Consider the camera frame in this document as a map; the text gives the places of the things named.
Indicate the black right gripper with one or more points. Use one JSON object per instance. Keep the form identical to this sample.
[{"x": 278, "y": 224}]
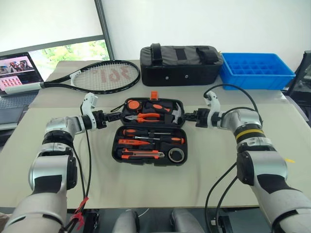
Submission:
[{"x": 202, "y": 119}]

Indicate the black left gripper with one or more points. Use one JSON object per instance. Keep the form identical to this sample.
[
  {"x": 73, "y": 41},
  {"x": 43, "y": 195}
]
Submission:
[{"x": 100, "y": 120}]

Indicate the long shaft orange black screwdriver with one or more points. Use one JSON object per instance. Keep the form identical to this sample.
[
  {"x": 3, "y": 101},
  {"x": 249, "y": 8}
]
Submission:
[{"x": 132, "y": 132}]

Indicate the short shaft orange black screwdriver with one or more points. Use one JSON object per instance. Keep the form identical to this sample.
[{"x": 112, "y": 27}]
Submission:
[{"x": 173, "y": 140}]

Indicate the orange voltage tester pen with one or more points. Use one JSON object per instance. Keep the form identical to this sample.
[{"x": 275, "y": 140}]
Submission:
[{"x": 132, "y": 142}]

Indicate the orange black utility knife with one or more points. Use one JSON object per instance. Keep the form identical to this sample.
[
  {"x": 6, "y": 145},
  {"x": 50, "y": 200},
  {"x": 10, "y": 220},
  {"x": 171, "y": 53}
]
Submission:
[{"x": 138, "y": 154}]

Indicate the black electrical tape roll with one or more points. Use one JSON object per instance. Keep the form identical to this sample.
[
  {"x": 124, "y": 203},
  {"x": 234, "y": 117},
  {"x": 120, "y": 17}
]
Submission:
[{"x": 172, "y": 157}]

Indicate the black tool case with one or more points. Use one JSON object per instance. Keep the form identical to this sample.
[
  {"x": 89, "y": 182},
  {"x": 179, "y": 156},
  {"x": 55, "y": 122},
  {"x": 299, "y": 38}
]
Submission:
[{"x": 150, "y": 145}]

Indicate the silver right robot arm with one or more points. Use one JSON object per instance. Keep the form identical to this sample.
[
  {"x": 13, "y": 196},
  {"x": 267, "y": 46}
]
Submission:
[{"x": 264, "y": 170}]

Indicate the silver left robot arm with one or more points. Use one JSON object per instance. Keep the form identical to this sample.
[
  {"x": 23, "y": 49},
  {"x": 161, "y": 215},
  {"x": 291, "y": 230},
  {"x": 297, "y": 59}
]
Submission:
[{"x": 48, "y": 174}]

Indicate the orange black tape measure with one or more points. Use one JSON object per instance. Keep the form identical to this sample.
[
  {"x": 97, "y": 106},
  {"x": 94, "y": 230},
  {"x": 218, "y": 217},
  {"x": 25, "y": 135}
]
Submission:
[{"x": 133, "y": 104}]

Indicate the black white tennis racket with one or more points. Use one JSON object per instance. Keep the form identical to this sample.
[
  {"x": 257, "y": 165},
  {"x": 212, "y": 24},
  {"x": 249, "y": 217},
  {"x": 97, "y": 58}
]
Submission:
[{"x": 107, "y": 76}]

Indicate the black grey fabric bag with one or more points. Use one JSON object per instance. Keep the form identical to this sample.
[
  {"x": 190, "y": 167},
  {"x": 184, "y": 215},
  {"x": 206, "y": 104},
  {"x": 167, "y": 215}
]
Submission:
[{"x": 179, "y": 70}]

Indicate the blue plastic divided crate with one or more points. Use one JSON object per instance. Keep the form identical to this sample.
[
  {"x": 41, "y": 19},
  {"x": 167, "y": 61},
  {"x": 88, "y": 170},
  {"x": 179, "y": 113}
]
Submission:
[{"x": 257, "y": 77}]

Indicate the grey rounded shape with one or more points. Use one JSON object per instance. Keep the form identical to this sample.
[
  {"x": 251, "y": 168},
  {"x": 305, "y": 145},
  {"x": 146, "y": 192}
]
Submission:
[
  {"x": 126, "y": 222},
  {"x": 185, "y": 221}
]

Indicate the open laptop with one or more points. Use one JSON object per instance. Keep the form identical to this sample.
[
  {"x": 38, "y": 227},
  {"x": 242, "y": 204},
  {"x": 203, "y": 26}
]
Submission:
[{"x": 17, "y": 72}]

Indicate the black block under table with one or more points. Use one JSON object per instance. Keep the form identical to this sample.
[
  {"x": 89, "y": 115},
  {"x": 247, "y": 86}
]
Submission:
[
  {"x": 222, "y": 224},
  {"x": 93, "y": 222}
]

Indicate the small yellow tag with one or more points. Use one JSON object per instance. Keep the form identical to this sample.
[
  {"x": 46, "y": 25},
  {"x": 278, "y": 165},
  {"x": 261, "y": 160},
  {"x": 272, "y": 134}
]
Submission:
[{"x": 289, "y": 160}]

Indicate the black mesh office chair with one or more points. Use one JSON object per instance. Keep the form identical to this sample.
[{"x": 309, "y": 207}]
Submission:
[{"x": 302, "y": 77}]

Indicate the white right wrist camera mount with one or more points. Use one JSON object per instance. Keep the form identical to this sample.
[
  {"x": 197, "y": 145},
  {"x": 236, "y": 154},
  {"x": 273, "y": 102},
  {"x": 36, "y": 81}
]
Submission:
[{"x": 215, "y": 104}]

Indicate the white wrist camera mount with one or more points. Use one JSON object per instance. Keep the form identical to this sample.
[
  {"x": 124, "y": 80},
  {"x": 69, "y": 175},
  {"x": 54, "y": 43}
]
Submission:
[
  {"x": 87, "y": 104},
  {"x": 215, "y": 104}
]

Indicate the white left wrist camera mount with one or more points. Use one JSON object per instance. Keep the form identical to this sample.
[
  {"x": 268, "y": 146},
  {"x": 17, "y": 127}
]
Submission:
[{"x": 87, "y": 104}]

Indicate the grey window frame post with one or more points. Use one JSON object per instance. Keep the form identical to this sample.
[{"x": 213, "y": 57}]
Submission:
[{"x": 105, "y": 29}]

